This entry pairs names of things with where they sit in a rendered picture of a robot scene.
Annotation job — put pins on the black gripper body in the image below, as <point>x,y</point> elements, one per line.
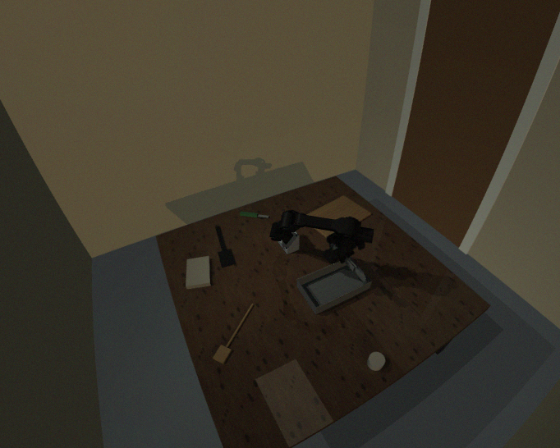
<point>343,247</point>

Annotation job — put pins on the grey cylinder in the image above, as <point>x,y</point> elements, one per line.
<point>376,361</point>

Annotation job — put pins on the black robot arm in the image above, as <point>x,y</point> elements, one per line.
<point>348,228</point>

